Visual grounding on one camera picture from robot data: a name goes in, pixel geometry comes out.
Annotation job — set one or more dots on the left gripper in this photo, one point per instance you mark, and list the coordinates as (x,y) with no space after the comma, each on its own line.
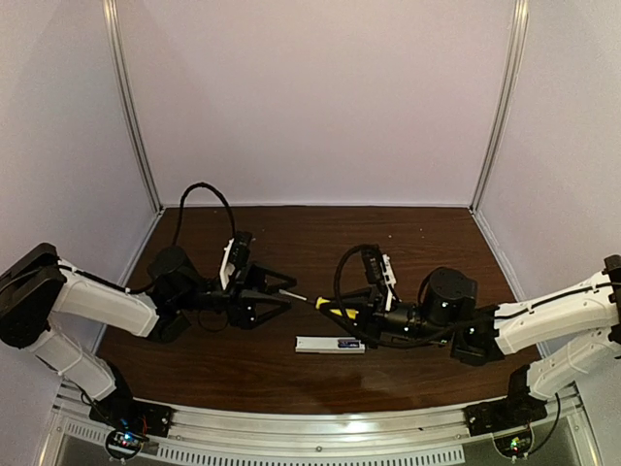
(241,297)

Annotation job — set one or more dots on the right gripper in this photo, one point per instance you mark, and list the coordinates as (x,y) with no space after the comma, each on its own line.
(371,316)

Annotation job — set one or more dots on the yellow handled screwdriver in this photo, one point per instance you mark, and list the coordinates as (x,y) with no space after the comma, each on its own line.
(319,303)

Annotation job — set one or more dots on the white remote control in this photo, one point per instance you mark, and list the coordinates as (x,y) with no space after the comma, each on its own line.
(324,345)

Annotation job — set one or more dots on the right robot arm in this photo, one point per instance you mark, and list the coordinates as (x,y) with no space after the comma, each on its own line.
(445,313)

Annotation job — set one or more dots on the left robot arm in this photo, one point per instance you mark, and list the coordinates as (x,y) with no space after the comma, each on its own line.
(41,285)

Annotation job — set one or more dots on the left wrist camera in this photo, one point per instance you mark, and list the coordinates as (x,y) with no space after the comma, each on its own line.
(235,257)

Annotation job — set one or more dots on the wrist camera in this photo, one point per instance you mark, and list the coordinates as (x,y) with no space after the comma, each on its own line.
(379,272)
(235,257)

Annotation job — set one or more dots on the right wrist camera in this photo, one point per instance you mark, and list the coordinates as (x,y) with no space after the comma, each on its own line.
(379,272)

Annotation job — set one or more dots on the front aluminium rail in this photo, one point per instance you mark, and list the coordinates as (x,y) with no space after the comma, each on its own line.
(437,436)

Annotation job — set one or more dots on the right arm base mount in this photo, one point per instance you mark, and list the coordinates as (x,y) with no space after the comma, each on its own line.
(510,419)

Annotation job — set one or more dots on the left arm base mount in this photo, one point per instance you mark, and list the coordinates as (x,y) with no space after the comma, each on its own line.
(133,422)

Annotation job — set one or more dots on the left aluminium frame post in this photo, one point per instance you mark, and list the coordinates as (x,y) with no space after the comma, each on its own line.
(127,102)

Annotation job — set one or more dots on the aluminium frame post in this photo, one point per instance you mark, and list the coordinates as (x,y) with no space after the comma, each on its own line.
(515,51)
(127,102)

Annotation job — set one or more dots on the right aluminium frame post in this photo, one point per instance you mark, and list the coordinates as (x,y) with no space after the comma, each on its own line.
(515,51)

